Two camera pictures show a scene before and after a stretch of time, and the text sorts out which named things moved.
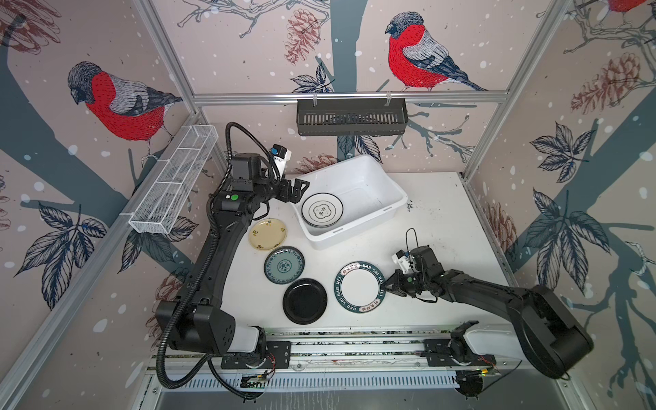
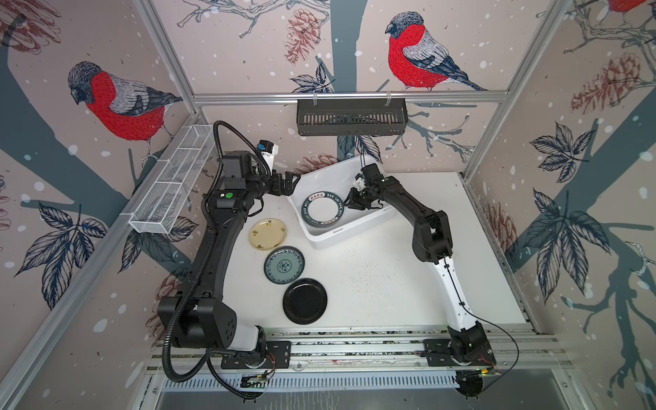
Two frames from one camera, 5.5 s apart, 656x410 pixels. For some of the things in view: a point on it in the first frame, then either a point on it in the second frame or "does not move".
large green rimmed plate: [358, 287] -> [322, 209]
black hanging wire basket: [355, 116] does not move
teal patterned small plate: [284, 265] does not move
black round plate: [305, 301] does not move
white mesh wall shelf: [164, 198] does not move
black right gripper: [398, 282] -> [354, 200]
